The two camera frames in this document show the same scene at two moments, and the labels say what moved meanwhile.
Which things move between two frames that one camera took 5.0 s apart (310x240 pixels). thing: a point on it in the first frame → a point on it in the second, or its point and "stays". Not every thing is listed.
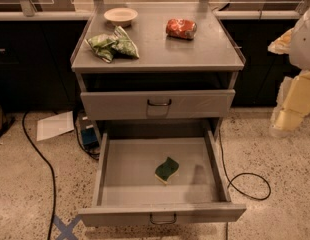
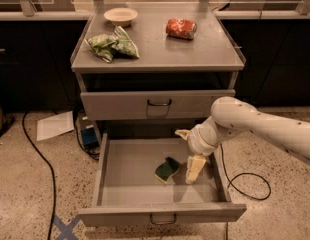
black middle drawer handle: (162, 223) stays
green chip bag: (107, 46) stays
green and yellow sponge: (166, 169) stays
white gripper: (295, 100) → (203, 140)
